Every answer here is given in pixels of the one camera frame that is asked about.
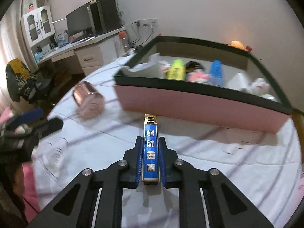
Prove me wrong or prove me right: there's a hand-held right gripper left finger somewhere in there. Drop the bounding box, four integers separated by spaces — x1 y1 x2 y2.
27 136 144 228

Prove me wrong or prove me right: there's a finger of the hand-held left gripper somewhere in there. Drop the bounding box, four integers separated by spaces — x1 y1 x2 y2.
9 108 44 129
32 117 64 138

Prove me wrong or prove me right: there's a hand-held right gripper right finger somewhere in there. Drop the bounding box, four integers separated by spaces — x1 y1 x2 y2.
158 136 276 228

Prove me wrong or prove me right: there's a blue and gold slim box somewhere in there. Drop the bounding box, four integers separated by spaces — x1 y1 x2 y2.
142 114 159 186

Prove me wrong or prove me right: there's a rose gold metal cup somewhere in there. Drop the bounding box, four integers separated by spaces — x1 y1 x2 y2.
72 81 105 120

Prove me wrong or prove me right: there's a pink box with black rim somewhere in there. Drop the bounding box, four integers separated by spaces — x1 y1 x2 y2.
113 36 294 134

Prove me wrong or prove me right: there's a pink brick figure toy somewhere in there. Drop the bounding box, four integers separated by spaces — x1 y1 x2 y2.
186 70 213 84

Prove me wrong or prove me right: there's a yellow highlighter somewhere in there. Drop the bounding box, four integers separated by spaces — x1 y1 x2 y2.
165 59 187 81

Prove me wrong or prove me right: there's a pink white brick toy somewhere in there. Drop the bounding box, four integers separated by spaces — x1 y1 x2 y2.
159 60 171 73

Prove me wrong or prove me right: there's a black oblong case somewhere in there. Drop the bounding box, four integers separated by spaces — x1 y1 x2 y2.
185 61 206 73

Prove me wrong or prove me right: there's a blue tube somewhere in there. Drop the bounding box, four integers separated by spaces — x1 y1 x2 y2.
209 60 224 86

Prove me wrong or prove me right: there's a white charger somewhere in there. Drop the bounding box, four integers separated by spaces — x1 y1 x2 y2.
227 72 250 92

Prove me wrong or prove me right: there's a person's left forearm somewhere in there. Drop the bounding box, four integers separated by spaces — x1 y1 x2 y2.
0 161 28 228

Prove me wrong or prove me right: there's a clear plastic cup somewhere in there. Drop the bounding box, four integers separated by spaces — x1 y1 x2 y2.
39 138 72 169

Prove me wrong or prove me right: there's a black office chair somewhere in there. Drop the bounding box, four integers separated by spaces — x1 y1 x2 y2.
6 58 56 104

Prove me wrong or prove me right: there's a pink bedding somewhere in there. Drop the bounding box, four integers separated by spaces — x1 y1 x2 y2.
0 108 41 221

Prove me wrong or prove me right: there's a cream curtain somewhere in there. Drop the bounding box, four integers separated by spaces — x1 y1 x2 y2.
0 17 24 114

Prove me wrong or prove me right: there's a white desk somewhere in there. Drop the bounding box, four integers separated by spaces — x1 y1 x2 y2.
36 27 126 76

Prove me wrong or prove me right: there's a blue white carton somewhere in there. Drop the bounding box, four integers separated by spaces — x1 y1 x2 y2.
57 30 68 47

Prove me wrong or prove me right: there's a white glass-door cabinet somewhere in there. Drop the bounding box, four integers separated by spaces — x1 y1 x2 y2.
21 6 55 49

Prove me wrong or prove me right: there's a black computer monitor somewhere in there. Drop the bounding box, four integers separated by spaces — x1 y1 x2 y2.
66 5 93 37

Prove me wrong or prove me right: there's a red-capped bottle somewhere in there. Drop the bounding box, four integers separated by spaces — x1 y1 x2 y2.
119 31 130 54

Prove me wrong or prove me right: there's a black computer tower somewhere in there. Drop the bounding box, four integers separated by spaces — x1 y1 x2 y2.
89 0 120 36

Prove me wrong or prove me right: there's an orange octopus plush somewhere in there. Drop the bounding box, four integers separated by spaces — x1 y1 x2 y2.
228 40 245 50

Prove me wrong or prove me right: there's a black power cable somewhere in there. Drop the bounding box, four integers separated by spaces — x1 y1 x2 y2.
131 22 155 47

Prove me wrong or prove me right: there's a white wall socket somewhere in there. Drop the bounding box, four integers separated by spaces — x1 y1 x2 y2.
135 18 158 28

